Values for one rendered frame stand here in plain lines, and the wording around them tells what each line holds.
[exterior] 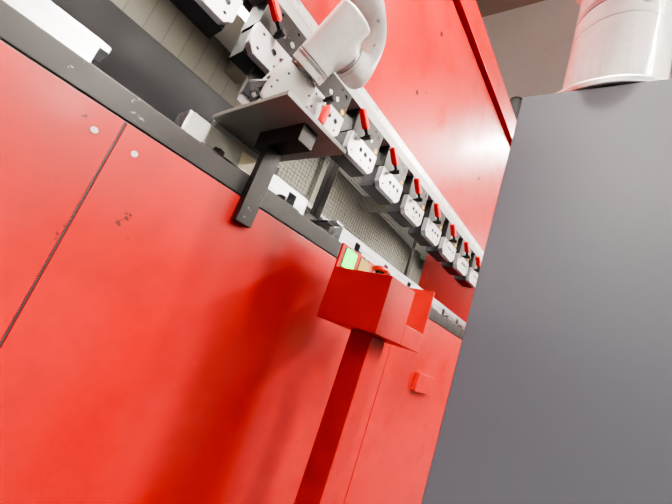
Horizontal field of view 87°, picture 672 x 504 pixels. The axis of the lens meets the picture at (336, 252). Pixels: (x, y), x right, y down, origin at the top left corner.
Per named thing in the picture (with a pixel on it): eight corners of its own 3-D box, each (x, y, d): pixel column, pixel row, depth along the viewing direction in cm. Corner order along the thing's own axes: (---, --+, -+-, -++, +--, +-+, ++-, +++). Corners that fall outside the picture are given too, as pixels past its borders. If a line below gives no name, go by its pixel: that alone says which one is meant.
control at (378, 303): (374, 333, 68) (401, 248, 72) (316, 315, 78) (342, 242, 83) (418, 353, 82) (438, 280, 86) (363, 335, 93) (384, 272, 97)
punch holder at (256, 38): (246, 46, 81) (273, -7, 85) (227, 56, 87) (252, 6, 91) (290, 93, 92) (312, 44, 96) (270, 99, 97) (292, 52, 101)
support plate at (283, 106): (287, 94, 62) (289, 89, 62) (211, 117, 79) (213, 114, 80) (345, 154, 75) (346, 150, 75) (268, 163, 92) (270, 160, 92)
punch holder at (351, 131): (345, 150, 110) (361, 107, 113) (325, 153, 115) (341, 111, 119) (370, 176, 120) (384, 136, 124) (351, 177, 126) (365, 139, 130)
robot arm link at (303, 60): (320, 72, 83) (311, 82, 84) (295, 41, 77) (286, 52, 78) (333, 84, 78) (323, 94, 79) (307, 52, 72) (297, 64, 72)
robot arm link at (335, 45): (323, 74, 84) (296, 42, 77) (364, 30, 80) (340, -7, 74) (334, 85, 78) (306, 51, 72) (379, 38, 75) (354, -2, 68)
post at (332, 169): (228, 438, 179) (353, 113, 226) (223, 433, 182) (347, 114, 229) (236, 438, 182) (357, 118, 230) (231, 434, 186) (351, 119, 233)
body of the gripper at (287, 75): (316, 81, 84) (283, 115, 87) (286, 46, 77) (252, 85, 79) (326, 92, 79) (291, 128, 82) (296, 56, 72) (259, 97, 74)
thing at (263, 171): (263, 221, 63) (305, 121, 68) (220, 218, 73) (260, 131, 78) (279, 231, 66) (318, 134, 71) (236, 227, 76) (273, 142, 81)
